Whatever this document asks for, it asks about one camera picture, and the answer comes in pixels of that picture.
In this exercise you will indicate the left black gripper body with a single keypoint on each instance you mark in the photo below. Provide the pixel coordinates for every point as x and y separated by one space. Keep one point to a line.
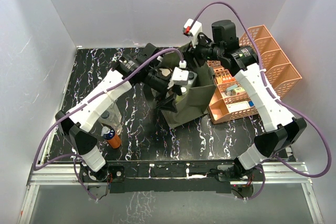
158 82

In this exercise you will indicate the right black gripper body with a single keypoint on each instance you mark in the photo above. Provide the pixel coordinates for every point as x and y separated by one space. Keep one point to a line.
210 52

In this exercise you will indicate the yellow-green pump soap bottle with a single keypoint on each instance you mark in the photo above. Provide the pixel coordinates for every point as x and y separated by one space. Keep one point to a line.
183 94

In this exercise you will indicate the beige pump lotion bottle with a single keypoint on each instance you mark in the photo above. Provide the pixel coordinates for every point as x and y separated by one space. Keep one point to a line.
164 74

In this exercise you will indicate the white rectangular bottle black cap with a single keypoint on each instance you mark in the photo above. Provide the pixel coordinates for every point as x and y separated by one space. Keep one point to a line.
192 77

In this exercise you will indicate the clear square bottle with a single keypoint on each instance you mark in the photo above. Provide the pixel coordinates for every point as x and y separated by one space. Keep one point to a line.
112 117

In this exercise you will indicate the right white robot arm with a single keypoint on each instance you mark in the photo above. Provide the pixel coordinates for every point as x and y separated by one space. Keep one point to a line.
244 63

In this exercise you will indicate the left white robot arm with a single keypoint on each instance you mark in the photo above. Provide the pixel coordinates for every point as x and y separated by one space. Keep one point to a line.
127 70

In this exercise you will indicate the olive green canvas bag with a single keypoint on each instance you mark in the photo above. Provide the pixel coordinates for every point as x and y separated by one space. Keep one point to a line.
197 99

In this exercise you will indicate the small boxes in tray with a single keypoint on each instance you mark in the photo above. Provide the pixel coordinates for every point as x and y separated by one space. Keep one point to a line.
234 90

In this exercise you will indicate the orange low basket tray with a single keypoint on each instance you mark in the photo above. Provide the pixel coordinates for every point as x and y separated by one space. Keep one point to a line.
224 108

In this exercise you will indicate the orange spray bottle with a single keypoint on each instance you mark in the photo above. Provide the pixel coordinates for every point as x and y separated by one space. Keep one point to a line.
111 137

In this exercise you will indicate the orange tall file organizer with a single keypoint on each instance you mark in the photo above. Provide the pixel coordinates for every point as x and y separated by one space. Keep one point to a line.
280 72

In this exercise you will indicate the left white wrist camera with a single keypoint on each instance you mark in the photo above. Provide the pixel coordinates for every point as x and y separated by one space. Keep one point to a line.
179 75

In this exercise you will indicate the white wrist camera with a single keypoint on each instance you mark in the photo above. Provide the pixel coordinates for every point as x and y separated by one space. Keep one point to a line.
192 31
179 75

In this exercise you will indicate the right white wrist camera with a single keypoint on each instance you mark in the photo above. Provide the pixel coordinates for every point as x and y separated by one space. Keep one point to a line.
192 31

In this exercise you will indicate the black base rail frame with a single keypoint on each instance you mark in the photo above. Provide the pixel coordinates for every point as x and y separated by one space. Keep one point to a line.
166 176

